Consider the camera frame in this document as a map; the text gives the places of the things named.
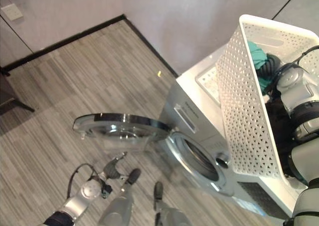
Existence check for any white front-load washing machine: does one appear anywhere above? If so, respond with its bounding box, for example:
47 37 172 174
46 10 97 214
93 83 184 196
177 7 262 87
159 53 310 217

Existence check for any round chrome washer door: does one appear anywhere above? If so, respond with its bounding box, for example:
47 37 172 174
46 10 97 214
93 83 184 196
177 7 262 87
72 113 171 152

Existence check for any silver robot left leg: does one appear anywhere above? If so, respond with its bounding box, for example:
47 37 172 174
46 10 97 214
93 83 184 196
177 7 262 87
98 168 142 226

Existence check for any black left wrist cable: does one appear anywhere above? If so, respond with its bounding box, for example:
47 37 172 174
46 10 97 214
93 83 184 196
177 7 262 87
67 163 101 200

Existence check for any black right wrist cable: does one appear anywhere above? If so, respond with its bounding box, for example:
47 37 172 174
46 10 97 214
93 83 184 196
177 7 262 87
297 45 319 63

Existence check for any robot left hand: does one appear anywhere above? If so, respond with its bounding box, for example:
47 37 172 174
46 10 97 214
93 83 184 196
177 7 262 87
102 151 129 181

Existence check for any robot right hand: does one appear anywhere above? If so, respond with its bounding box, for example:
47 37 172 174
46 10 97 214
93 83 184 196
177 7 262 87
256 54 284 81

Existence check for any teal cloth garment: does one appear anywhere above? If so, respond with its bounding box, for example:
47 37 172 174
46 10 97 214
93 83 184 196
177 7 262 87
247 41 273 93

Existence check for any black cloth garment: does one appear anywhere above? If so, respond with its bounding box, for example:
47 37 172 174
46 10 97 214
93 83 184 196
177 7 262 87
264 96 297 177

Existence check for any silver washer control knob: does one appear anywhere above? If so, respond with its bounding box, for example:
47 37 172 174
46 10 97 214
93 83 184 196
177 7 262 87
215 154 230 169

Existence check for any silver robot right leg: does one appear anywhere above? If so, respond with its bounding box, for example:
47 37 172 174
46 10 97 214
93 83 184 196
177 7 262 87
153 181 193 226

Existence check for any white perforated plastic laundry basket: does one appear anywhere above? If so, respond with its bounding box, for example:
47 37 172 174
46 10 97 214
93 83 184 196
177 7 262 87
215 14 319 186

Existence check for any washer detergent drawer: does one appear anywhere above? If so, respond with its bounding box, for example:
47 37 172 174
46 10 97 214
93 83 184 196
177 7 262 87
173 103 198 135

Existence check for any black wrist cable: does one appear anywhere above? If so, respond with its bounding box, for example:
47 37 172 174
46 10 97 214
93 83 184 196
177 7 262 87
67 163 101 200
297 45 319 63

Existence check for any black baseboard strip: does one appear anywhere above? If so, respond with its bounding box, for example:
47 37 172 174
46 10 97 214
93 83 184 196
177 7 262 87
0 13 179 78

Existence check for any silver robot leg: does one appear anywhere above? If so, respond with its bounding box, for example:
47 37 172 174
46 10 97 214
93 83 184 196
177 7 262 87
98 168 142 226
153 181 193 226

